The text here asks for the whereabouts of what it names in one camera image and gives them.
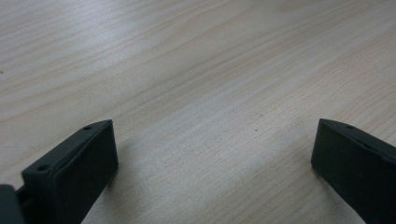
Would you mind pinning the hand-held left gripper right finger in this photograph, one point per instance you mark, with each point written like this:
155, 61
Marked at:
358, 168

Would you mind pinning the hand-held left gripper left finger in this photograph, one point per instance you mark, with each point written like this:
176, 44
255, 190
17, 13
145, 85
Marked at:
74, 174

